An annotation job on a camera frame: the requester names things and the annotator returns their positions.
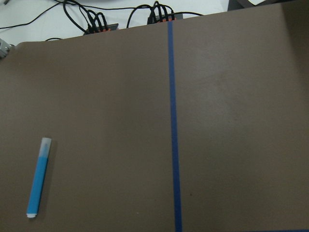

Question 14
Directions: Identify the blue highlighter pen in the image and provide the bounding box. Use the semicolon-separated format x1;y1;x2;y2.
26;137;52;219

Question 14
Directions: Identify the black usb hub right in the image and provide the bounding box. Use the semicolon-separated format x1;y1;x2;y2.
147;14;183;25

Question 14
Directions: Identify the black usb hub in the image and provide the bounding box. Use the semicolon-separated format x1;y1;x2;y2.
83;23;119;35
147;14;183;25

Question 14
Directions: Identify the black usb hub left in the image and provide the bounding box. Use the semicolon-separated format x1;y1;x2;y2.
83;23;119;35

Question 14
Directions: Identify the aluminium clamp bracket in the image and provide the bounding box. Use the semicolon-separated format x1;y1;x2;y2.
0;39;14;58

